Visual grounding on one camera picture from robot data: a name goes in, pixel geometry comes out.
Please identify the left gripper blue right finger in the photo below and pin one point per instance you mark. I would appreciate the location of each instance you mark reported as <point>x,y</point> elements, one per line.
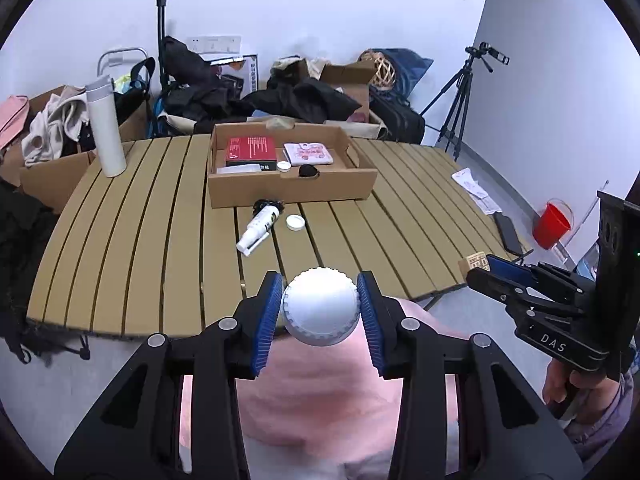
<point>371,305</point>

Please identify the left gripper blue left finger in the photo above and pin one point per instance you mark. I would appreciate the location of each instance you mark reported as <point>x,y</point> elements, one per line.
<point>268,302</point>

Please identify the white round jar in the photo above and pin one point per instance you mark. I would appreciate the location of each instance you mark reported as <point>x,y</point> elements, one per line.
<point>320,307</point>

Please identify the small white lid jar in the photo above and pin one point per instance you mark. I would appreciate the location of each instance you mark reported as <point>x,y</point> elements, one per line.
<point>295,222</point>

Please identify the white tube bottle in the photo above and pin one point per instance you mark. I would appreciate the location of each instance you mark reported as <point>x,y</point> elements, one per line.
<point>265,215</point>

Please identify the small wooden block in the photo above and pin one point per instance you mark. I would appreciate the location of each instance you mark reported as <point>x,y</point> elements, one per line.
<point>478,260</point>

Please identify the pink cartoon wallet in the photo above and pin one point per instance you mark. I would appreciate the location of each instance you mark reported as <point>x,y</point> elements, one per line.
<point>300,154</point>

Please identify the red and green box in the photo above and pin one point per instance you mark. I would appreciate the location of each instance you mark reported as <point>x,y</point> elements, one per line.
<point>244,150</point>

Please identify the person right hand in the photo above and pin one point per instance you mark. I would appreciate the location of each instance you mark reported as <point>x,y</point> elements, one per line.
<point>601,390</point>

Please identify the pink cloth on lap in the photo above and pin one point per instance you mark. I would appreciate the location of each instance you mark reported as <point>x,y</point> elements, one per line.
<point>319,413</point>

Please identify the red bucket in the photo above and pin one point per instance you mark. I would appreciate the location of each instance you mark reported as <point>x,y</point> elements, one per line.
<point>556,220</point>

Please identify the black smartphone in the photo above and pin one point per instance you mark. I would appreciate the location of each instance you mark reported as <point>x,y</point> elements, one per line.
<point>508,235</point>

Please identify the cardboard tray box on table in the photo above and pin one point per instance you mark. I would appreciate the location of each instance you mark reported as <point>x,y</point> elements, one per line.
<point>351,176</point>

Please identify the black backpack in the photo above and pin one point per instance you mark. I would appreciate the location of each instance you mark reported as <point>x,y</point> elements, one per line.
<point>402,123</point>

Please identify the black clothes pile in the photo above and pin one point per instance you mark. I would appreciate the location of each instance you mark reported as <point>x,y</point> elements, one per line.
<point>308,99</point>

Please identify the open cardboard box background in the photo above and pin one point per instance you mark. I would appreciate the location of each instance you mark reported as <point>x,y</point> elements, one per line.
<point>354,80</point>

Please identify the woven rattan ball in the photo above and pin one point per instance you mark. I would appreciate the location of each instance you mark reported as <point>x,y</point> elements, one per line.
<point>385,75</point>

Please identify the blue bag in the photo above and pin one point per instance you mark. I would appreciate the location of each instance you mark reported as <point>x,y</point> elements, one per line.
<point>410,69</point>

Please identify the cardboard box left floor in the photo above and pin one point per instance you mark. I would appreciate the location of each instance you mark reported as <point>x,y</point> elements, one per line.
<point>54,182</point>

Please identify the white thermos bottle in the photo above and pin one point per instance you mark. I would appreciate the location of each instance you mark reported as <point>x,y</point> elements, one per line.
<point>104,125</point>

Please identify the beige clothes pile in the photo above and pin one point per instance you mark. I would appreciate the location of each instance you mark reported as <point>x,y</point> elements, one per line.
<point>61,118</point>

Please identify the white metal rack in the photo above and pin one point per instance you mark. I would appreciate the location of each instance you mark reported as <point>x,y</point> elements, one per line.
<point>119,57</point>

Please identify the pink bag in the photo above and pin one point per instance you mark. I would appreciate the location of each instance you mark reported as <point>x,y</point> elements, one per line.
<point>13,114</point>

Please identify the black camera tripod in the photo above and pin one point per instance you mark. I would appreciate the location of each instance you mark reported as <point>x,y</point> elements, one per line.
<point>453,127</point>

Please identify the wall power strip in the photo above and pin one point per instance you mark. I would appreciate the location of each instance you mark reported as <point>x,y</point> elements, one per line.
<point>214,44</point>

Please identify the trolley handle black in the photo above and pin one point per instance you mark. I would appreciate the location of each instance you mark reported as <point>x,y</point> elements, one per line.
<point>160,128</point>

